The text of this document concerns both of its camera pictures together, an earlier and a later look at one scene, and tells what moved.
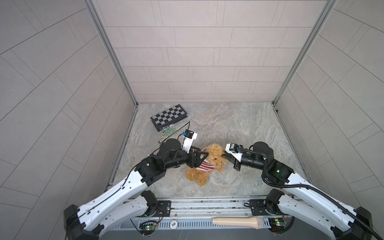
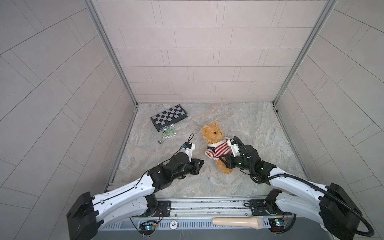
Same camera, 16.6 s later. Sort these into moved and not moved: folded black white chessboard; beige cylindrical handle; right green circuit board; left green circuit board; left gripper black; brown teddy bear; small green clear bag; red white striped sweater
Moved: left gripper black; red white striped sweater; brown teddy bear
Not moved: right green circuit board; small green clear bag; folded black white chessboard; left green circuit board; beige cylindrical handle
